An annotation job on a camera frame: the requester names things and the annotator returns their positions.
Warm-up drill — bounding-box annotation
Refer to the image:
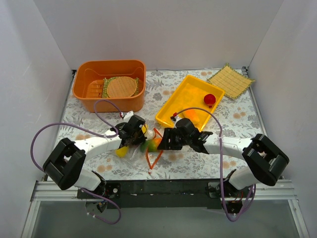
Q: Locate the clear zip top bag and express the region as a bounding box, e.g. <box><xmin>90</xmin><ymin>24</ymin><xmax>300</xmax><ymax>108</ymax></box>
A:
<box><xmin>118</xmin><ymin>127</ymin><xmax>164</xmax><ymax>174</ymax></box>

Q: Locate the square yellow bamboo mat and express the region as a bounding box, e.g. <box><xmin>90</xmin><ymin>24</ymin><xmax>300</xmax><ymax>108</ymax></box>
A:
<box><xmin>207</xmin><ymin>64</ymin><xmax>255</xmax><ymax>100</ymax></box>

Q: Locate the yellow orange fake mango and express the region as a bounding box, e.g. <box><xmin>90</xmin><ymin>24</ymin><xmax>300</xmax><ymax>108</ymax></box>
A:
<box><xmin>182</xmin><ymin>109</ymin><xmax>200</xmax><ymax>125</ymax></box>

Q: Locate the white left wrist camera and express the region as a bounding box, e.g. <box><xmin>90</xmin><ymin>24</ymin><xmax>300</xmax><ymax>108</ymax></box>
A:
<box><xmin>120</xmin><ymin>111</ymin><xmax>134</xmax><ymax>122</ymax></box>

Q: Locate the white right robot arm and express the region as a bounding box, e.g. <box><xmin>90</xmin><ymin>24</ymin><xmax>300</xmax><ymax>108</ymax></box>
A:
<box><xmin>158</xmin><ymin>119</ymin><xmax>289</xmax><ymax>197</ymax></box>

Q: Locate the orange green fake mango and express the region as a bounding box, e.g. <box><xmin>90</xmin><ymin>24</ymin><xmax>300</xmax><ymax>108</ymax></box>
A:
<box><xmin>140</xmin><ymin>138</ymin><xmax>161</xmax><ymax>153</ymax></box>

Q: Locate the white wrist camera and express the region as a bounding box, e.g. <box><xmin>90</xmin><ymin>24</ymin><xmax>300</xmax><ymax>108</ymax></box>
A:
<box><xmin>170</xmin><ymin>113</ymin><xmax>182</xmax><ymax>125</ymax></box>
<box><xmin>120</xmin><ymin>111</ymin><xmax>134</xmax><ymax>122</ymax></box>

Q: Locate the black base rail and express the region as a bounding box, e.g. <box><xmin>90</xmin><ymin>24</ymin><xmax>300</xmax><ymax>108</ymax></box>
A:
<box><xmin>76</xmin><ymin>178</ymin><xmax>245</xmax><ymax>210</ymax></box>

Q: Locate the yellow plastic tray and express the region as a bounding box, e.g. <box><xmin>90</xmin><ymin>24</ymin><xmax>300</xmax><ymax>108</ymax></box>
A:
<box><xmin>155</xmin><ymin>75</ymin><xmax>225</xmax><ymax>127</ymax></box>

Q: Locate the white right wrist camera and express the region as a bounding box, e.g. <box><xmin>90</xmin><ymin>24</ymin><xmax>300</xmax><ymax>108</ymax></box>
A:
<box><xmin>170</xmin><ymin>113</ymin><xmax>182</xmax><ymax>125</ymax></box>

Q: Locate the floral table cloth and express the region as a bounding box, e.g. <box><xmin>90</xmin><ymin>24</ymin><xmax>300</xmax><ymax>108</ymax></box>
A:
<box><xmin>57</xmin><ymin>69</ymin><xmax>264</xmax><ymax>180</ymax></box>

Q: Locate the orange plastic tub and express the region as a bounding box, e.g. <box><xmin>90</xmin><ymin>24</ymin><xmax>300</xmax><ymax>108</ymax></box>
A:
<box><xmin>72</xmin><ymin>59</ymin><xmax>146</xmax><ymax>113</ymax></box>

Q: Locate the green edged woven mat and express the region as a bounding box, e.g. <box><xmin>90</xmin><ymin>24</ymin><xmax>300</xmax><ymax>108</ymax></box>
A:
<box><xmin>102</xmin><ymin>77</ymin><xmax>140</xmax><ymax>98</ymax></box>

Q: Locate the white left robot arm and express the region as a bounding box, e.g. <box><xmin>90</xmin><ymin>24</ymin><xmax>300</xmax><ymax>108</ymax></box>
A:
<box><xmin>43</xmin><ymin>114</ymin><xmax>146</xmax><ymax>198</ymax></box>

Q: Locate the round woven bamboo tray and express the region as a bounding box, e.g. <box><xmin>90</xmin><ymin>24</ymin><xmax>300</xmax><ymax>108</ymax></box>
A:
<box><xmin>107</xmin><ymin>76</ymin><xmax>137</xmax><ymax>98</ymax></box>

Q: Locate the yellow fake lemon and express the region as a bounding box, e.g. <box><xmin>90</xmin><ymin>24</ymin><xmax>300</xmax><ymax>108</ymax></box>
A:
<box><xmin>115</xmin><ymin>146</ymin><xmax>129</xmax><ymax>158</ymax></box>

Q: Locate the red fake apple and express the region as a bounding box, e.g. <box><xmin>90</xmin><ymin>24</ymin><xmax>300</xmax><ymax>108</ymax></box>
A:
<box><xmin>204</xmin><ymin>94</ymin><xmax>216</xmax><ymax>108</ymax></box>

